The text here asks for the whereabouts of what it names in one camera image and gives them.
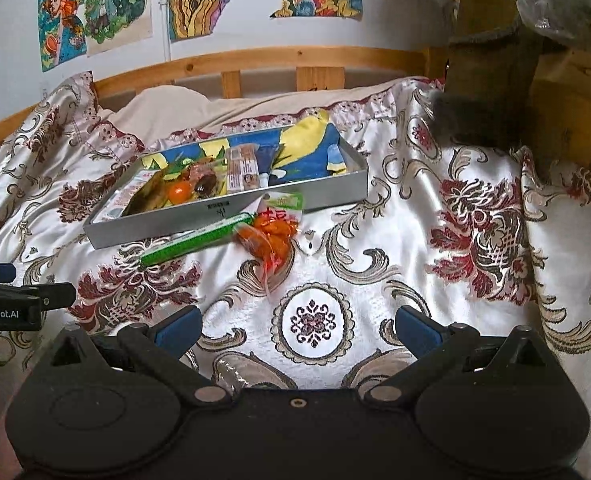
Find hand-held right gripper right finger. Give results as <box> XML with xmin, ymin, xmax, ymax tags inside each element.
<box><xmin>363</xmin><ymin>305</ymin><xmax>559</xmax><ymax>406</ymax></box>

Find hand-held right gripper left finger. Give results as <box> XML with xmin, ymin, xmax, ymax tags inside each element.
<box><xmin>38</xmin><ymin>305</ymin><xmax>233</xmax><ymax>408</ymax></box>

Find grey metal tray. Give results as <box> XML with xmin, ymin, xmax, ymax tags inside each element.
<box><xmin>82</xmin><ymin>122</ymin><xmax>369</xmax><ymax>251</ymax></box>

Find clear rice cracker bag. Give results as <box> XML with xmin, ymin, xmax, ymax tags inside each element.
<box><xmin>122</xmin><ymin>172</ymin><xmax>181</xmax><ymax>217</ymax></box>

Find nut bar packet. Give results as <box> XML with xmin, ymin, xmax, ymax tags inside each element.
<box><xmin>225</xmin><ymin>144</ymin><xmax>262</xmax><ymax>192</ymax></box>

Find blue white long packet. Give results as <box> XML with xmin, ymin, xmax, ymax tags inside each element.
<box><xmin>259</xmin><ymin>144</ymin><xmax>282</xmax><ymax>190</ymax></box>

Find floral satin blanket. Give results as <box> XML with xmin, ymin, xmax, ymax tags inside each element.
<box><xmin>0</xmin><ymin>71</ymin><xmax>591</xmax><ymax>480</ymax></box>

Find green sausage stick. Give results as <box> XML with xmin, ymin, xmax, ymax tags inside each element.
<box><xmin>139</xmin><ymin>211</ymin><xmax>257</xmax><ymax>268</ymax></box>

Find orange candy bag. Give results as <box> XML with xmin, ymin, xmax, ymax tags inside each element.
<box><xmin>235</xmin><ymin>191</ymin><xmax>307</xmax><ymax>296</ymax></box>

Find small orange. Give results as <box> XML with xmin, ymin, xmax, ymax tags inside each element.
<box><xmin>168</xmin><ymin>182</ymin><xmax>193</xmax><ymax>206</ymax></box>

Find colourful drawing sheet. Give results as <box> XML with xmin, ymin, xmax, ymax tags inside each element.
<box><xmin>140</xmin><ymin>112</ymin><xmax>361</xmax><ymax>187</ymax></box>

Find beige bed sheet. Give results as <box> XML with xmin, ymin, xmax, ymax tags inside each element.
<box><xmin>110</xmin><ymin>77</ymin><xmax>416</xmax><ymax>132</ymax></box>

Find mustard hanging garment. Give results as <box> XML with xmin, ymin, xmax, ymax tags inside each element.
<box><xmin>433</xmin><ymin>0</ymin><xmax>544</xmax><ymax>149</ymax></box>

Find blue girl wall drawing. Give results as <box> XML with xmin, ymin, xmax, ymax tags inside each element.
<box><xmin>38</xmin><ymin>0</ymin><xmax>88</xmax><ymax>74</ymax></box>

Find wooden frame boards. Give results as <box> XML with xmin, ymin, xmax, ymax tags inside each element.
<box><xmin>525</xmin><ymin>50</ymin><xmax>591</xmax><ymax>182</ymax></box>

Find wooden bed frame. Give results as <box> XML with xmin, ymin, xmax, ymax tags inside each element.
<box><xmin>0</xmin><ymin>46</ymin><xmax>449</xmax><ymax>152</ymax></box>

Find blond child wall drawing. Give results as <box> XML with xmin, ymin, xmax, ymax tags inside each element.
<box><xmin>82</xmin><ymin>0</ymin><xmax>154</xmax><ymax>59</ymax></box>

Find white wall pipe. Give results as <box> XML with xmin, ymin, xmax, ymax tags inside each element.
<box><xmin>161</xmin><ymin>0</ymin><xmax>173</xmax><ymax>64</ymax></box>

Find swirly seaweed wall drawing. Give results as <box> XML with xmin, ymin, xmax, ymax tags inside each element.
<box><xmin>168</xmin><ymin>0</ymin><xmax>264</xmax><ymax>44</ymax></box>

